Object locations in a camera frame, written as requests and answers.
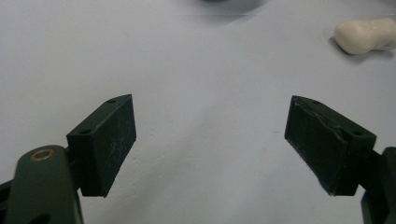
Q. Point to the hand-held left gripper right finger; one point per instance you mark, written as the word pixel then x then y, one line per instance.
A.
pixel 323 146

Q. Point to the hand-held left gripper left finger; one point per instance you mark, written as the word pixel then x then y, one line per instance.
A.
pixel 102 146

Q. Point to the cream peanut-shaped object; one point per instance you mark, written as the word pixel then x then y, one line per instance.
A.
pixel 362 35

